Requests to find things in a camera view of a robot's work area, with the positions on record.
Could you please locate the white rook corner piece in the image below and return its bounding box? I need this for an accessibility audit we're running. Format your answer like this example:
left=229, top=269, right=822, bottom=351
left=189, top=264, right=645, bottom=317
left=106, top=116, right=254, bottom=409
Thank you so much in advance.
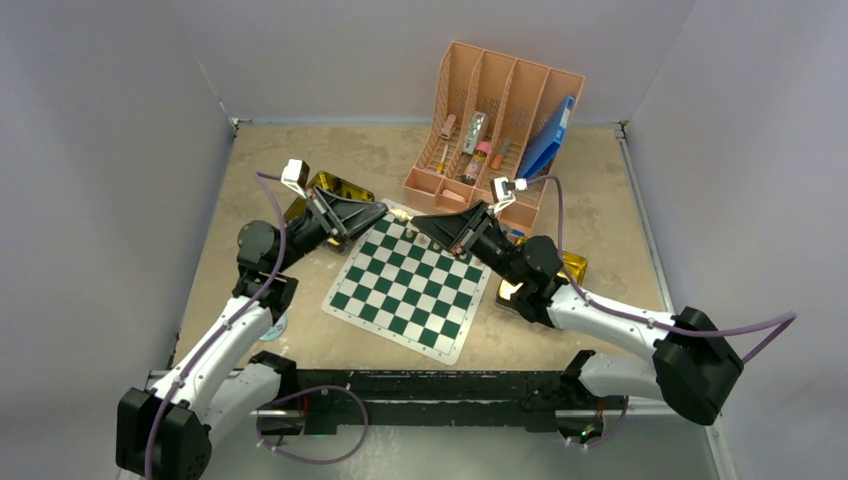
left=389, top=208, right=412, bottom=222

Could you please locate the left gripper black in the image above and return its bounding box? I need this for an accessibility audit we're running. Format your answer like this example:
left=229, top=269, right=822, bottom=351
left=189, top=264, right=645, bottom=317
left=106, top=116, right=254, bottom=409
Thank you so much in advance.
left=274, top=184, right=387, bottom=274

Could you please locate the gold tin with white pieces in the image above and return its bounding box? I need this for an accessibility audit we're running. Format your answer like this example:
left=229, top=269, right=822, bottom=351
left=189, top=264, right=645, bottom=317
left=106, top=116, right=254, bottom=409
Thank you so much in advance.
left=495, top=252, right=588, bottom=314

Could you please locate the pink capped bottle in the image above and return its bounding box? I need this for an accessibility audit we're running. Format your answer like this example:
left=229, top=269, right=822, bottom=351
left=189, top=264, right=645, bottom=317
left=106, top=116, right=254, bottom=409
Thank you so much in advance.
left=460, top=141, right=491, bottom=185

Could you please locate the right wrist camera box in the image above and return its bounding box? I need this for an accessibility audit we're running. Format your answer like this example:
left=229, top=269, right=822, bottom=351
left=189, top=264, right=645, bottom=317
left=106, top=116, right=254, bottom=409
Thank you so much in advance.
left=490, top=176, right=528, bottom=216

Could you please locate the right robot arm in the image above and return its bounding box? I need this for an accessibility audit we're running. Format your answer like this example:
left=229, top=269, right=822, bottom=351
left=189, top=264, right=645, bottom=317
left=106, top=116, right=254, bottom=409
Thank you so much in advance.
left=410, top=201, right=744, bottom=426

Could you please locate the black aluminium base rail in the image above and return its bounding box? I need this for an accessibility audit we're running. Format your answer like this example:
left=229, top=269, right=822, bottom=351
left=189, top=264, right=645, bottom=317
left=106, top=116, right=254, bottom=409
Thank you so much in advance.
left=119, top=368, right=737, bottom=480

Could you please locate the white blue round disc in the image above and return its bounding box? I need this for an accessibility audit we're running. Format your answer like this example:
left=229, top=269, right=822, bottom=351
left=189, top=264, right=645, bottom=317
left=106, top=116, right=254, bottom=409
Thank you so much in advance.
left=259, top=315, right=288, bottom=342

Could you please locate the gold tin with dark pieces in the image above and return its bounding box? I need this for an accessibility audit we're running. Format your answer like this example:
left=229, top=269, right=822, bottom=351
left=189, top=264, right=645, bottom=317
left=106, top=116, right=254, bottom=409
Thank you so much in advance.
left=284, top=171, right=375, bottom=255

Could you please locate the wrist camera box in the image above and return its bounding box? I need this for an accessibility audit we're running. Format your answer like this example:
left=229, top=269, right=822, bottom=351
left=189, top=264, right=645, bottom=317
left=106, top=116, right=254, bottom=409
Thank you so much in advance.
left=490, top=176, right=528, bottom=216
left=280, top=158, right=309, bottom=199

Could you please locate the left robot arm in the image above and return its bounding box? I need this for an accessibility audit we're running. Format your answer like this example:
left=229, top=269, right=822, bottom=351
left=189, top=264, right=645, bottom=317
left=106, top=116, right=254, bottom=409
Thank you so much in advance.
left=115, top=187, right=389, bottom=479

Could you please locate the green white chess board mat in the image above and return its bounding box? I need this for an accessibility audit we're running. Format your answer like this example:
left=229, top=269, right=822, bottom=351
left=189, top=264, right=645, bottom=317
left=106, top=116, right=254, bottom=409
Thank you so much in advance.
left=322, top=213, right=492, bottom=365

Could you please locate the blue folder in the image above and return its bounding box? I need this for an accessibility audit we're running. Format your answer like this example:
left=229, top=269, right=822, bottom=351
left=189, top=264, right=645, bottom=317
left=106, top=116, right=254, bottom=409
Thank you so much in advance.
left=515, top=94, right=576, bottom=180

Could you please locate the grey box in organizer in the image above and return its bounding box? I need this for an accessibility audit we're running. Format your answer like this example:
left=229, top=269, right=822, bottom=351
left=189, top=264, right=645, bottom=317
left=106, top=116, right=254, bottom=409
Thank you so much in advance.
left=461, top=111, right=489, bottom=155

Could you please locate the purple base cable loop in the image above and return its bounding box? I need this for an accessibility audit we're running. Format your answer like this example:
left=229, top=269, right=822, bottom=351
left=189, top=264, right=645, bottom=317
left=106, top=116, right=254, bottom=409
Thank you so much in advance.
left=254, top=385, right=370, bottom=465

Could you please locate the pink desk organizer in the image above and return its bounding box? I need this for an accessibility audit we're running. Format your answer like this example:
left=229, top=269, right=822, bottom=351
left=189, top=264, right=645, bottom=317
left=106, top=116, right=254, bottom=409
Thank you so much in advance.
left=404, top=41, right=585, bottom=213

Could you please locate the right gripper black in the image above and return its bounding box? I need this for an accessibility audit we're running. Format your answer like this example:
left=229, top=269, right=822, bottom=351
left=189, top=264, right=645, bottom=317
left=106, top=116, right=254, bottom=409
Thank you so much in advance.
left=410, top=200, right=525, bottom=287

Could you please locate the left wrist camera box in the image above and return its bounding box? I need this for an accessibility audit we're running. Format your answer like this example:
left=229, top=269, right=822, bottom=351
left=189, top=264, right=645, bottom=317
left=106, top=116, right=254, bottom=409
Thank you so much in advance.
left=280, top=158, right=309, bottom=199

